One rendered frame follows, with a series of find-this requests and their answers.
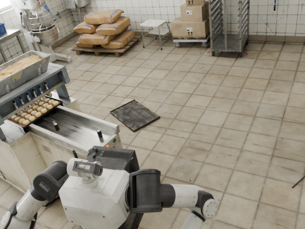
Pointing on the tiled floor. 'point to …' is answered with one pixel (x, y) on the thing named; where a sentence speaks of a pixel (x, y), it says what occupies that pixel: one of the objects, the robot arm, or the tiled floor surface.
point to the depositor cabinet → (25, 153)
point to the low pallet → (99, 50)
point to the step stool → (156, 29)
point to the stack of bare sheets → (134, 115)
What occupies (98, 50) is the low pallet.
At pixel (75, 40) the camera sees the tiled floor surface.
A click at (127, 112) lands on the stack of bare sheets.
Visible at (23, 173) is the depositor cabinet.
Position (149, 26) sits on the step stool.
